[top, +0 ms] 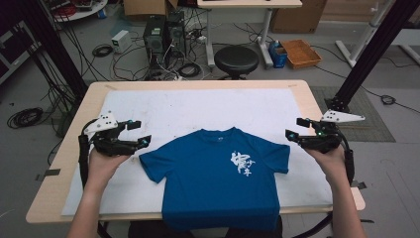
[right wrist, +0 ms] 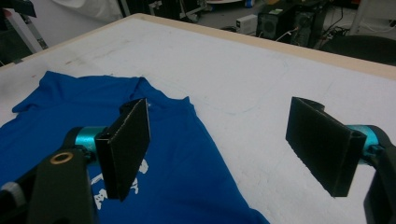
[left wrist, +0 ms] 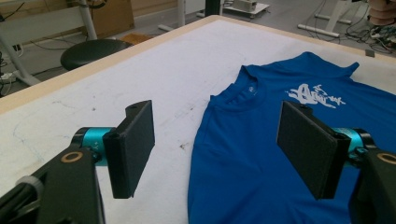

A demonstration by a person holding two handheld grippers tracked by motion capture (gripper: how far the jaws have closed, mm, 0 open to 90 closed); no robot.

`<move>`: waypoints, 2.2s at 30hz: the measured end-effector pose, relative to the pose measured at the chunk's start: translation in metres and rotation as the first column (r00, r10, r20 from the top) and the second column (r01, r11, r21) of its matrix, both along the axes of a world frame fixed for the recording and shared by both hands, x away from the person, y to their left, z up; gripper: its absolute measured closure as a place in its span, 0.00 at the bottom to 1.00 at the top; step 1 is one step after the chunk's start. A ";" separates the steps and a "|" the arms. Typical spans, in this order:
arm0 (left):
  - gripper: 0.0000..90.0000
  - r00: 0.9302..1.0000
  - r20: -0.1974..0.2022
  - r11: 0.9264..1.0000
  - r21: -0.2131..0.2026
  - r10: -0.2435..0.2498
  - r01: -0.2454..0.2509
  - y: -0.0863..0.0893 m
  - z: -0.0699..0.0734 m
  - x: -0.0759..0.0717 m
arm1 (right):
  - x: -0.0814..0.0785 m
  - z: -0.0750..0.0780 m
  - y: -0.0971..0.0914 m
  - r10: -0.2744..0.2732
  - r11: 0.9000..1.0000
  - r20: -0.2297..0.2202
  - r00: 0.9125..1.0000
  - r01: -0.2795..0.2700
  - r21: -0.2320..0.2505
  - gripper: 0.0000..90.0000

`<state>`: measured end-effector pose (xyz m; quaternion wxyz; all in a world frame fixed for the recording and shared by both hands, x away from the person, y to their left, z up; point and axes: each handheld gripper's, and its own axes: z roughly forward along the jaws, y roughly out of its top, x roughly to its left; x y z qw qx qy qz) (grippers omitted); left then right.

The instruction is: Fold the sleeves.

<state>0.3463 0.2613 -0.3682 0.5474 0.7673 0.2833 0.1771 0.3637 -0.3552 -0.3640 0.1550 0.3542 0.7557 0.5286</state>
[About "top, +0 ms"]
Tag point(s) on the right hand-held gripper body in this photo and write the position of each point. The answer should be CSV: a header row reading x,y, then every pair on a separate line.
x,y
325,140

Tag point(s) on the black round stool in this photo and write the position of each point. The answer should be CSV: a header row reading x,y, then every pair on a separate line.
x,y
236,59

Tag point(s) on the person's right hand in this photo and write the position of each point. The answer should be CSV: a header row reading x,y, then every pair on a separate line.
x,y
327,165

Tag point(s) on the white metal stand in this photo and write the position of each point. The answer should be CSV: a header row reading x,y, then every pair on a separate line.
x,y
360,43

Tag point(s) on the round white table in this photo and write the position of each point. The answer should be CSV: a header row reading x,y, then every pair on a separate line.
x,y
85,11

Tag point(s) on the orange tray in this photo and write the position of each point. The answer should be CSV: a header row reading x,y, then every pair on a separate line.
x,y
301,53

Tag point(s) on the black frame post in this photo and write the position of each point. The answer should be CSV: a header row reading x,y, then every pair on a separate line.
x,y
373,53
56,49

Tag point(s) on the large cardboard box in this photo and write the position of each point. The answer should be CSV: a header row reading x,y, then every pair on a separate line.
x,y
297,16

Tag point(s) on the person's left hand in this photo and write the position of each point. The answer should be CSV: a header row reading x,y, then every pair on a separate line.
x,y
102,168

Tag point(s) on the white table mat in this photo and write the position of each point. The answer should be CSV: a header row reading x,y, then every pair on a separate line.
x,y
198,105

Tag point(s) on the blue box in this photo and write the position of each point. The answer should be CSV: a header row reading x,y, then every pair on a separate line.
x,y
276,56

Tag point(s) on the grey floor mat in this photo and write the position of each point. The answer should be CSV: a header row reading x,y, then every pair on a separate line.
x,y
373,132

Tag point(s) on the black computer tower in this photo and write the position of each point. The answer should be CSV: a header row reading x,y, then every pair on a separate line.
x,y
176,33
153,39

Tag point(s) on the white desk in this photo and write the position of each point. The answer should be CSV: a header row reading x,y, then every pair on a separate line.
x,y
247,3

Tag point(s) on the black shelf unit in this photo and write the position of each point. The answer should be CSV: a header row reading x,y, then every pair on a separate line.
x,y
13,49

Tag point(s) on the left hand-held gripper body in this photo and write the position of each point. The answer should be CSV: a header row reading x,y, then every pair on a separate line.
x,y
109,147

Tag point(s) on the small cardboard box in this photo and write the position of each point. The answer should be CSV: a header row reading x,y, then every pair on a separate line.
x,y
145,7

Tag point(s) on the person's dark pants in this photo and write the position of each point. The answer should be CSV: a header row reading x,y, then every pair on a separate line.
x,y
148,231

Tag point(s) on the grey tape strip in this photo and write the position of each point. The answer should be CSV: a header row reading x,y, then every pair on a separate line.
x,y
360,185
49,173

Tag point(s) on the blue t-shirt with white print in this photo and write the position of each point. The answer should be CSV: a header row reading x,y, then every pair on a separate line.
x,y
204,178

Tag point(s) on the white power supply box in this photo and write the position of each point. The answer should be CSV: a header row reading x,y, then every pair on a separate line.
x,y
120,41

